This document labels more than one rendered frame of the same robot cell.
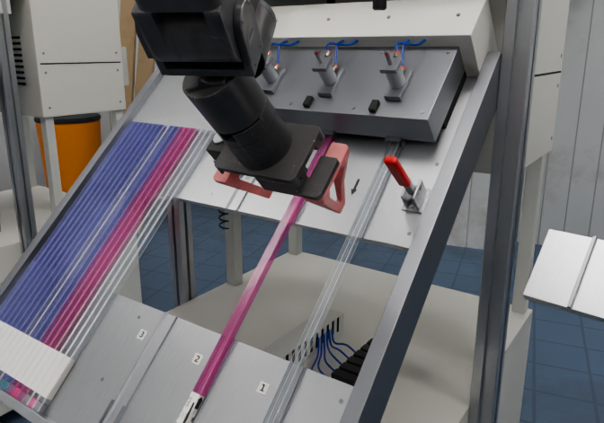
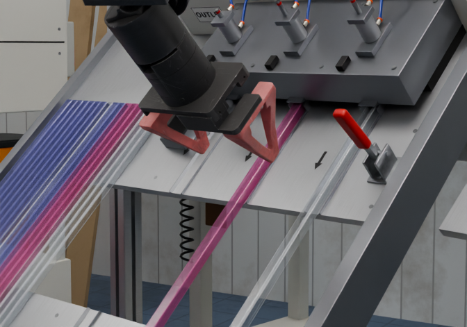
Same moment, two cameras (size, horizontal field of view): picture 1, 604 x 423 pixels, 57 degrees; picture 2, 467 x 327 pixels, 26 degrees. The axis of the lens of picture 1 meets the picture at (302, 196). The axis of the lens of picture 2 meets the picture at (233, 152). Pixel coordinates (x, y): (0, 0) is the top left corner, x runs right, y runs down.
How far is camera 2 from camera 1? 44 cm
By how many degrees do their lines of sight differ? 13
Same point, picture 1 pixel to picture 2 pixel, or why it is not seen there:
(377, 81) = (353, 36)
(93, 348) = not seen: outside the picture
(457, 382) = not seen: outside the picture
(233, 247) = (199, 290)
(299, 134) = (223, 71)
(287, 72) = (254, 30)
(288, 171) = (207, 105)
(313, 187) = (231, 121)
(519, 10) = not seen: outside the picture
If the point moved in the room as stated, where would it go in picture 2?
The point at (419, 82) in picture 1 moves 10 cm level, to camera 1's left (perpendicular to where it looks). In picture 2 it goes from (397, 35) to (310, 35)
